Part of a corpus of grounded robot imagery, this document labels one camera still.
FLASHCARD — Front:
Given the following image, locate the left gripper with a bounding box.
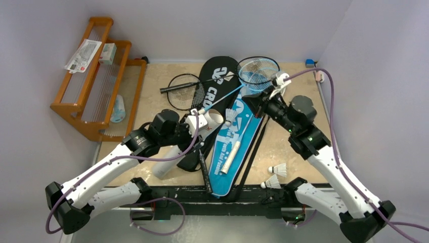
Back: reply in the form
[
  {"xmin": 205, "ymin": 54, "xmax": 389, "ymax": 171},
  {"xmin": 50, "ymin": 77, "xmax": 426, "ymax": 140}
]
[{"xmin": 159, "ymin": 114, "xmax": 202, "ymax": 154}]

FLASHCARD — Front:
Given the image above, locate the blue racket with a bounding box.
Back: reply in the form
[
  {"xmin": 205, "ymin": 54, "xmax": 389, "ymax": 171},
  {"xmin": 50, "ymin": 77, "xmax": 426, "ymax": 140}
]
[
  {"xmin": 220, "ymin": 88, "xmax": 274, "ymax": 174},
  {"xmin": 198, "ymin": 56, "xmax": 280, "ymax": 114}
]

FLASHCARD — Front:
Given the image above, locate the white shuttlecock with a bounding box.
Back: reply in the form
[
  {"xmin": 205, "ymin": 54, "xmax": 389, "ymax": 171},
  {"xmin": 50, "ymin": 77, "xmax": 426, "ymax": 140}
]
[
  {"xmin": 260, "ymin": 174, "xmax": 281, "ymax": 189},
  {"xmin": 224, "ymin": 108, "xmax": 238, "ymax": 127},
  {"xmin": 268, "ymin": 163, "xmax": 287, "ymax": 178}
]

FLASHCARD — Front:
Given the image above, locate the white shuttlecock tube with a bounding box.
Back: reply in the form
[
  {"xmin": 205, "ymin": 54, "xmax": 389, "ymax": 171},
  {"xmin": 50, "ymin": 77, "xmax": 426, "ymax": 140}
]
[{"xmin": 152, "ymin": 109, "xmax": 224, "ymax": 179}]

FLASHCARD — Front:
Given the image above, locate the black racket handle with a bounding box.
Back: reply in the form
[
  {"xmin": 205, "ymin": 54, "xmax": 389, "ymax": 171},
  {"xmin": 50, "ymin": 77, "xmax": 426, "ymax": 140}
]
[{"xmin": 164, "ymin": 73, "xmax": 212, "ymax": 193}]

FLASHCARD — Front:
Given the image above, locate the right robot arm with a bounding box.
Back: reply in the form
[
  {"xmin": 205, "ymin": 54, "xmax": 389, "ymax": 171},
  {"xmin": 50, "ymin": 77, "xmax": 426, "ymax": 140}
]
[{"xmin": 242, "ymin": 92, "xmax": 396, "ymax": 242}]

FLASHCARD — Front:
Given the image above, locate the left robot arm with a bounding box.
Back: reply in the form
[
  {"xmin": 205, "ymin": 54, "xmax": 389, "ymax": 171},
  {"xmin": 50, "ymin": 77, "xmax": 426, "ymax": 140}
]
[{"xmin": 45, "ymin": 109, "xmax": 208, "ymax": 234}]

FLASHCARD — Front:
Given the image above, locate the blue white wipes pack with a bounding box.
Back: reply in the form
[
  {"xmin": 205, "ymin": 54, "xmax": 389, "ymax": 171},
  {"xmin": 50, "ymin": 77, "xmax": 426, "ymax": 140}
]
[{"xmin": 110, "ymin": 95, "xmax": 126, "ymax": 123}]

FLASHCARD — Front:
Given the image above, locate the black Crossway racket bag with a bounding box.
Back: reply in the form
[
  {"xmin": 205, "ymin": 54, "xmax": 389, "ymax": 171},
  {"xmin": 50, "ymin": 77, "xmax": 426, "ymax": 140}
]
[{"xmin": 177, "ymin": 56, "xmax": 241, "ymax": 172}]

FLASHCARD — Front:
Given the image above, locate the blue racket bag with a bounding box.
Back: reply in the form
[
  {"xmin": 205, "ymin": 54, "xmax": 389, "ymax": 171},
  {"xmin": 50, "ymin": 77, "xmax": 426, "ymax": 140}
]
[{"xmin": 209, "ymin": 88, "xmax": 262, "ymax": 198}]

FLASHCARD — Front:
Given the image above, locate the blue clip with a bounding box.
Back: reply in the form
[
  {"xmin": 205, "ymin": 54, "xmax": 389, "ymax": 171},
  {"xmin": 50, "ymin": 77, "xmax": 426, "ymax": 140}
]
[{"xmin": 305, "ymin": 59, "xmax": 317, "ymax": 68}]

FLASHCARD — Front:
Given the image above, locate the wooden shelf rack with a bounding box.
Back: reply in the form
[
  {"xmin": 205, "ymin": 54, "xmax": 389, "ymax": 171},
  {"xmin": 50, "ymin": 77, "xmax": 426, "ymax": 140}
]
[{"xmin": 50, "ymin": 17, "xmax": 149, "ymax": 142}]

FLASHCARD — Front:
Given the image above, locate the small white green box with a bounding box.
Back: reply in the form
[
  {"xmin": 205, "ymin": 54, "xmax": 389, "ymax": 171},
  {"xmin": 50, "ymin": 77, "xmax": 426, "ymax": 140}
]
[{"xmin": 99, "ymin": 43, "xmax": 117, "ymax": 65}]

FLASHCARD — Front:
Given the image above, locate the white plastic package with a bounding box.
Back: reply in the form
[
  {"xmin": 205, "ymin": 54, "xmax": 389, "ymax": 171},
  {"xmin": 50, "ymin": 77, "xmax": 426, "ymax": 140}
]
[{"xmin": 64, "ymin": 39, "xmax": 102, "ymax": 74}]

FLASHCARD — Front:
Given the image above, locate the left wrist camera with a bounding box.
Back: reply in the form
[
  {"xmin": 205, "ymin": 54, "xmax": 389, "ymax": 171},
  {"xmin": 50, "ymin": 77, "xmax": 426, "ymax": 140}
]
[{"xmin": 185, "ymin": 115, "xmax": 208, "ymax": 137}]

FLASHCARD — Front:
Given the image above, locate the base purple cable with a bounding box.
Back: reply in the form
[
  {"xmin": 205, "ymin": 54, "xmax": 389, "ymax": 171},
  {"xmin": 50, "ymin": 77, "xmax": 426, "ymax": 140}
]
[{"xmin": 128, "ymin": 196, "xmax": 187, "ymax": 235}]

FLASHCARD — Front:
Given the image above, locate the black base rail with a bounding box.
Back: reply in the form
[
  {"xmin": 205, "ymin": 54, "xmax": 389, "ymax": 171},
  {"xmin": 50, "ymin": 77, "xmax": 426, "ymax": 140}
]
[{"xmin": 131, "ymin": 185, "xmax": 314, "ymax": 221}]

